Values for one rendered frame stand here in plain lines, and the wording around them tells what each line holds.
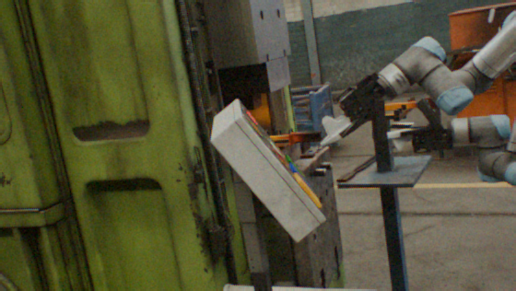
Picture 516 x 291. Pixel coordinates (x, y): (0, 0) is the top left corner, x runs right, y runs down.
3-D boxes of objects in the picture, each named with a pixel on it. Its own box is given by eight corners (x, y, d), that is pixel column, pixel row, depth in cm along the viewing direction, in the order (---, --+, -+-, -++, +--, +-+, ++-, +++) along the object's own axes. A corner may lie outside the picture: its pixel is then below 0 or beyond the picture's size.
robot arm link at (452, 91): (487, 90, 134) (455, 58, 138) (465, 99, 127) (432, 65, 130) (465, 111, 139) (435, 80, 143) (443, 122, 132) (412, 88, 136)
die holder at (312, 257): (344, 257, 215) (328, 145, 206) (317, 307, 181) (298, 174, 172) (215, 256, 237) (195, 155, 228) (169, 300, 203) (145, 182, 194)
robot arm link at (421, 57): (451, 53, 131) (426, 29, 134) (413, 83, 132) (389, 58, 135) (449, 64, 139) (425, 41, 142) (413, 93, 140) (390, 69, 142)
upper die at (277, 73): (291, 84, 190) (287, 55, 188) (270, 92, 172) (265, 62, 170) (183, 97, 206) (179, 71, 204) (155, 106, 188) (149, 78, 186)
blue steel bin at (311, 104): (340, 144, 627) (332, 81, 613) (324, 163, 555) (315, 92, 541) (242, 151, 671) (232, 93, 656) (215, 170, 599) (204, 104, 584)
